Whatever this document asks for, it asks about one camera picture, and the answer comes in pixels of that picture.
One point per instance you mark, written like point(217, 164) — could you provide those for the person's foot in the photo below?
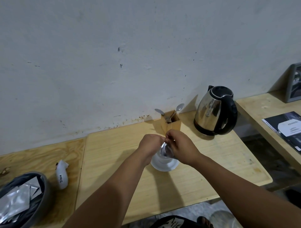
point(205, 222)

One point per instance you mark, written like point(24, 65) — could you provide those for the person's right forearm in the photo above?
point(239, 188)

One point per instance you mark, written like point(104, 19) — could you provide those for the steel fork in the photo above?
point(168, 119)

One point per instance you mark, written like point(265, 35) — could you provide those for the person's left fingers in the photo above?
point(160, 141)

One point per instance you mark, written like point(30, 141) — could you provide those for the white saucer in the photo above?
point(164, 167)

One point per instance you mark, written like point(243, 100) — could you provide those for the person's left forearm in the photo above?
point(110, 197)

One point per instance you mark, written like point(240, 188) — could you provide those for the person's left hand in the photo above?
point(148, 146)

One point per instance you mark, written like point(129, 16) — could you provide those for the person's right fingers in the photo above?
point(170, 136)

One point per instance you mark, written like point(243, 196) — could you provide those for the grey bin with black bag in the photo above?
point(43, 197)

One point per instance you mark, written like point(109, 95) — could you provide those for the white round object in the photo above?
point(222, 219)

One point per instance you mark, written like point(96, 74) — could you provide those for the steel spoon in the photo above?
point(180, 107)
point(158, 111)

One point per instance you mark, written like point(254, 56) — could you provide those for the grey picture frame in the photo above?
point(294, 82)

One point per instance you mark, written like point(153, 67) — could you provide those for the white cup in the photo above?
point(162, 160)

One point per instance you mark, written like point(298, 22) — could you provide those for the person's right hand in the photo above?
point(183, 148)

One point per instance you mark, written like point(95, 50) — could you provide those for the person's black patterned clothing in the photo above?
point(174, 222)

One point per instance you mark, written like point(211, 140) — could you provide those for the small silver sachet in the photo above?
point(166, 150)

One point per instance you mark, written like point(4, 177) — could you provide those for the white torn packet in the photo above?
point(62, 176)

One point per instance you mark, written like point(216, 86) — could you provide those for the black booklet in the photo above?
point(287, 129)

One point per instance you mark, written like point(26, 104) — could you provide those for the wooden cutlery holder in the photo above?
point(172, 126)

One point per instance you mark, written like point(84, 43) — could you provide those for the silver foil wrappers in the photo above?
point(14, 202)

